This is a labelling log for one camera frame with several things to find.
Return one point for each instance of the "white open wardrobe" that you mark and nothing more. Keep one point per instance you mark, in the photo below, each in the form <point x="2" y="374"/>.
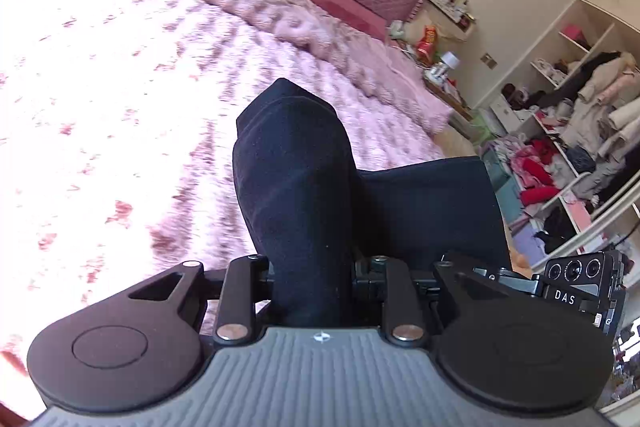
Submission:
<point x="600" y="32"/>

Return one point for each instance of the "white bottle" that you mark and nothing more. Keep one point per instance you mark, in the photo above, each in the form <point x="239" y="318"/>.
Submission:
<point x="447" y="64"/>

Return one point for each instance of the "pink knitted blanket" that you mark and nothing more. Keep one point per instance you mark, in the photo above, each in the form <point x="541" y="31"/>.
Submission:
<point x="280" y="12"/>

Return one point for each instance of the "hanging beige coats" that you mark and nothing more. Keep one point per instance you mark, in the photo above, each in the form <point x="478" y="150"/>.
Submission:
<point x="607" y="107"/>

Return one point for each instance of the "black pants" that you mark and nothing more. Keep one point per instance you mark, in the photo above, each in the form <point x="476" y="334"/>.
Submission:
<point x="300" y="182"/>

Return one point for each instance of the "red gift bag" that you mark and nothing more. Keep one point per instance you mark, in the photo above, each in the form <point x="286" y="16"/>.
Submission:
<point x="428" y="44"/>

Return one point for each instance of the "white wall shelf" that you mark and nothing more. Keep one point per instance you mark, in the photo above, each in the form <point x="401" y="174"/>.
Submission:
<point x="452" y="9"/>

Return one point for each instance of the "pink fluffy blanket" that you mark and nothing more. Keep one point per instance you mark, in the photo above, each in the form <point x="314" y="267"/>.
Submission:
<point x="100" y="107"/>

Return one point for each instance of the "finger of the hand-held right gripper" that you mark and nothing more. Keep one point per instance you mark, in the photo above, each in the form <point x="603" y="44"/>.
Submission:
<point x="500" y="268"/>

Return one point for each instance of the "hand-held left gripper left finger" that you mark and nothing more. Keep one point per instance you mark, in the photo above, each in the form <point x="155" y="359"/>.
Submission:
<point x="240" y="292"/>

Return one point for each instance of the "wall light switch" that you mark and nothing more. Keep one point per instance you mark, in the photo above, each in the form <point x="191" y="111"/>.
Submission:
<point x="489" y="60"/>

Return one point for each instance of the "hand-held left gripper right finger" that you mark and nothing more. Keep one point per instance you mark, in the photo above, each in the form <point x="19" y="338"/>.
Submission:
<point x="397" y="292"/>

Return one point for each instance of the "heap of clothes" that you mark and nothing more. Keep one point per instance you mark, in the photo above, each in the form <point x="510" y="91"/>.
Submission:
<point x="537" y="167"/>

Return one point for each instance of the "wooden nightstand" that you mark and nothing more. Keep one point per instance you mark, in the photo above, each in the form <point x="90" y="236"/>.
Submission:
<point x="447" y="94"/>

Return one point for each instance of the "teal storage box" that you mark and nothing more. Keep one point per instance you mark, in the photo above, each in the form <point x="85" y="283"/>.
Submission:
<point x="502" y="187"/>

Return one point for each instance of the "green plastic bin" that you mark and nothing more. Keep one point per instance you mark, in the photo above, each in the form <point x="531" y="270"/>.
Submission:
<point x="482" y="127"/>

